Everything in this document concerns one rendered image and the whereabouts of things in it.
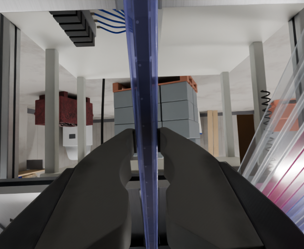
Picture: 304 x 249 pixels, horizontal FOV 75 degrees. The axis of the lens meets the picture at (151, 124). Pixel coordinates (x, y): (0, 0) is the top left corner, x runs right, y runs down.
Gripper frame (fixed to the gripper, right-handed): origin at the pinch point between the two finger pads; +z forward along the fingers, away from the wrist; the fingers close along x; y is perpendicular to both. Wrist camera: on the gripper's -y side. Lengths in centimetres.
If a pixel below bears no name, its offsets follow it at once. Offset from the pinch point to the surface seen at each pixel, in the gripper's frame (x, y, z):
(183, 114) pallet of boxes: 46, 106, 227
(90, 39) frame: -12.4, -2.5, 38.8
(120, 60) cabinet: -9, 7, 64
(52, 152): -29, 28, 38
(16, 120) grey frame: -32.1, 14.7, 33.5
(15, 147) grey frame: -32.1, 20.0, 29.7
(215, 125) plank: 216, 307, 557
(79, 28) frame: -13.4, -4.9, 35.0
